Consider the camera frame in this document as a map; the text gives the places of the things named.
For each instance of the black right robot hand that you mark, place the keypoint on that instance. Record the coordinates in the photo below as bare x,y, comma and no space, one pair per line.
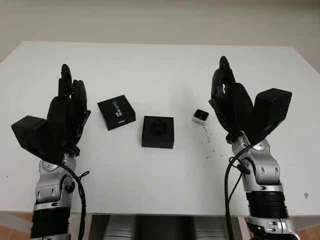
237,107

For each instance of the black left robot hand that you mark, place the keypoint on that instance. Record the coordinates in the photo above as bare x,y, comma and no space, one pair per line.
68,117

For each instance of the small silver cube camera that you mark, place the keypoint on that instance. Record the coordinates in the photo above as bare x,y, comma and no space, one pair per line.
200,116

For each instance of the black RealSense box lid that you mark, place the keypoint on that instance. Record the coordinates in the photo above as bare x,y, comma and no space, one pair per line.
116,112

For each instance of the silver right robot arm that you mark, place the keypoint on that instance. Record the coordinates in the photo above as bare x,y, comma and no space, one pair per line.
265,175

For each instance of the white table leg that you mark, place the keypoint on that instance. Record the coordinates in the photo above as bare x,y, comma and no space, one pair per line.
238,230
98,228

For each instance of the silver left robot thigh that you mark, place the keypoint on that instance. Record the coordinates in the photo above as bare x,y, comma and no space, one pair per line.
120,230

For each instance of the black robot waist column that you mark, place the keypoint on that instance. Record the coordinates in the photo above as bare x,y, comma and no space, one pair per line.
165,228

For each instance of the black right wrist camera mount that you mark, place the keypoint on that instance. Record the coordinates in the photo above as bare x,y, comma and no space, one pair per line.
272,110

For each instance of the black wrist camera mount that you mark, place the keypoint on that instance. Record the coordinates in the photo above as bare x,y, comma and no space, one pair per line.
30,135
272,110

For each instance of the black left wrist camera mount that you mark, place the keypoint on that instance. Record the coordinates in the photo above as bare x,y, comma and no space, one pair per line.
30,135

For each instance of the black camera box base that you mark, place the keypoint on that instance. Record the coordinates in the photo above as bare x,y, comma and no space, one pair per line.
157,135

